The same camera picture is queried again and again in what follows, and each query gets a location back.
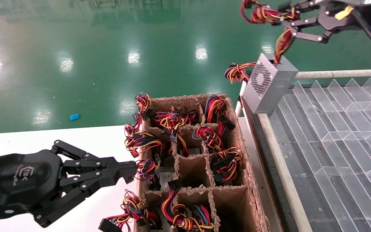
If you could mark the brown cardboard divider box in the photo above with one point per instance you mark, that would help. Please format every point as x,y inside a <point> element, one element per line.
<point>192,170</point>

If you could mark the small blue floor scrap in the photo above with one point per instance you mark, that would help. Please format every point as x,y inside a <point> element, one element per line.
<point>74,117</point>

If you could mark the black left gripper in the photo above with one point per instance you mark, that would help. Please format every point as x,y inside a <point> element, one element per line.
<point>18,180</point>

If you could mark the gray right wrist camera box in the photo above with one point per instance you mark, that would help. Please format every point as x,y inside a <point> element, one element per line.
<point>366,2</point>

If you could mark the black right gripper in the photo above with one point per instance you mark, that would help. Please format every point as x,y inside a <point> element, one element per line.
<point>332,21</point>

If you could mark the yellow tape tag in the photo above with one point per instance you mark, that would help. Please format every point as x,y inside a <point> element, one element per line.
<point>345,13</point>

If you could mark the clear acrylic divider grid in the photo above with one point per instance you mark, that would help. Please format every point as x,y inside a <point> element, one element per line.
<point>349,145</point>

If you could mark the white pipe rail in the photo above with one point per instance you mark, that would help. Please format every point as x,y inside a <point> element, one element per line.
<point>340,74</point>
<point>238,109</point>
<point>282,167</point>

